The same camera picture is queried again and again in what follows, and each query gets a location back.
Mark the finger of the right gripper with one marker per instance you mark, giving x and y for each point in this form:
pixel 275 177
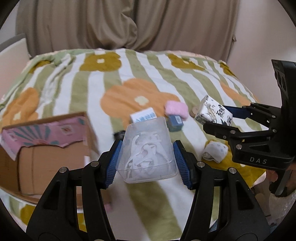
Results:
pixel 233 134
pixel 260 113

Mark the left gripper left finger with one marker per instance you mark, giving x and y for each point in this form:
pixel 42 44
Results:
pixel 71 208

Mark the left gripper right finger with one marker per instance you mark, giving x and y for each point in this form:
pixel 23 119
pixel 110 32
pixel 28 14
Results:
pixel 240 216

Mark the white black patterned box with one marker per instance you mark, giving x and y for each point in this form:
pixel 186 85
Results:
pixel 212 111

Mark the small blue grey box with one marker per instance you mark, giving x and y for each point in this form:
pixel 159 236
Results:
pixel 174 123

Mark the pink fluffy cloth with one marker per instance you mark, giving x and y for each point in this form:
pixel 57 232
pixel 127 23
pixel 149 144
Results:
pixel 176 108

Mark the clear plastic box white items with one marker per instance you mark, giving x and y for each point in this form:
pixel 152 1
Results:
pixel 146 152

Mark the white blue text carton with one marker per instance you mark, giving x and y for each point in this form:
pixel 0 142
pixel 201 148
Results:
pixel 143 115

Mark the small black jar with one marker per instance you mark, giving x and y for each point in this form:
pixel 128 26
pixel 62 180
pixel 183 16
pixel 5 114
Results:
pixel 119 135

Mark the person right hand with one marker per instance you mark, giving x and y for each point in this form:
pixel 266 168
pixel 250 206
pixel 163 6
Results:
pixel 272 177

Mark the small wooden round piece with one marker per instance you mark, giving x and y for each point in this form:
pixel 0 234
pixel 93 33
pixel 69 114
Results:
pixel 194 111

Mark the open cardboard box pink lining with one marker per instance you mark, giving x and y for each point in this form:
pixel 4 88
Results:
pixel 32 152

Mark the beige curtain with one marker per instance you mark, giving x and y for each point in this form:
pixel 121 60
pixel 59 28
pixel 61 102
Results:
pixel 200 27

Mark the floral striped blanket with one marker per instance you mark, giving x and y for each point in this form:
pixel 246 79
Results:
pixel 110 86

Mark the cream headboard cushion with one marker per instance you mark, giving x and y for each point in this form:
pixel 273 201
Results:
pixel 10 69

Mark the grey bed headboard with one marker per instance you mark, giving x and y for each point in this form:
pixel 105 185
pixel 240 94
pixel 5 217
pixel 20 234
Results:
pixel 16 47

